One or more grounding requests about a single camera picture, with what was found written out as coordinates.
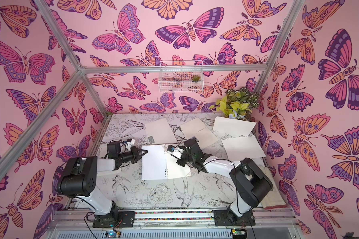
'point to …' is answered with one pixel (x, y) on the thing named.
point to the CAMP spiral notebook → (196, 128)
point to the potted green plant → (238, 103)
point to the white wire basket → (181, 81)
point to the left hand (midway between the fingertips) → (148, 151)
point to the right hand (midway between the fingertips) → (173, 151)
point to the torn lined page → (243, 148)
